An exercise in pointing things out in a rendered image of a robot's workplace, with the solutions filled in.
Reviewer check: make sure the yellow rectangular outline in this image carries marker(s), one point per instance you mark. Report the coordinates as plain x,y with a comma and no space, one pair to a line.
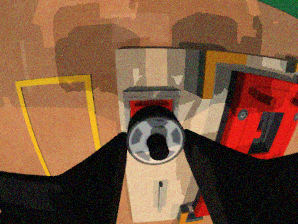
54,80

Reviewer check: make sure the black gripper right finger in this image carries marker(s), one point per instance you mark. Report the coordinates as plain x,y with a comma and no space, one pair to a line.
236,187

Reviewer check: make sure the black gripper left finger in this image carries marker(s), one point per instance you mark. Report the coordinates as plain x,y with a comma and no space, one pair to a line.
89,193

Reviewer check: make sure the black wheel with grey hub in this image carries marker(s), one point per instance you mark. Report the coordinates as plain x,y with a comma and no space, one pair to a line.
154,120

